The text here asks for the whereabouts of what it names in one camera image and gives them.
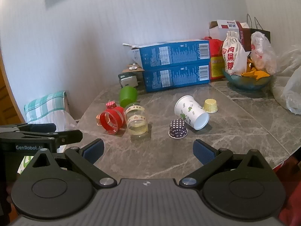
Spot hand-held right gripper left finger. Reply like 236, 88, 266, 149
22, 138, 117, 189

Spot purple polka dot cupcake cup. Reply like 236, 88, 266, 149
168, 119, 188, 139

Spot white printed paper cup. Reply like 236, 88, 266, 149
174, 95, 210, 130

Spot white red printed plastic bag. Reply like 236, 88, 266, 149
250, 31, 278, 75

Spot clear plastic cup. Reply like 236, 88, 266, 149
123, 103, 149, 136

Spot green plastic cup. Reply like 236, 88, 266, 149
119, 86, 139, 108

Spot white cloth drawstring bag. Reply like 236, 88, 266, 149
222, 31, 248, 76

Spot green checked cushion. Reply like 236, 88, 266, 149
24, 90, 68, 123

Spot gold cupcake cup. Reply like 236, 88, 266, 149
203, 98, 219, 114

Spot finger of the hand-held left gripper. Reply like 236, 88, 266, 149
20, 129, 83, 145
0, 123, 57, 134

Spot clear plastic bag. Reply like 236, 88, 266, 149
270, 44, 301, 116

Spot red transparent plastic cup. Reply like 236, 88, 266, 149
98, 106, 124, 135

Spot black paper shopping bag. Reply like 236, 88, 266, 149
242, 14, 271, 52

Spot brown cardboard box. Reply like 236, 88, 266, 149
118, 63, 145, 88

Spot closed blue carton box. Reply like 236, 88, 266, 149
142, 63, 211, 93

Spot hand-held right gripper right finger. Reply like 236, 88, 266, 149
179, 139, 274, 189

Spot blue glass bowl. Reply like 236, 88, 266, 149
222, 69, 274, 90

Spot orange snack packets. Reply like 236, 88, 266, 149
241, 54, 271, 79

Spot red plastic container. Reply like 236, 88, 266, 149
203, 36, 224, 80

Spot white red carton box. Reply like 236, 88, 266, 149
209, 19, 250, 40

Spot red cloth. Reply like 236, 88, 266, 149
272, 144, 301, 226

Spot opened blue carton box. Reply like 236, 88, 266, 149
122, 39, 210, 70

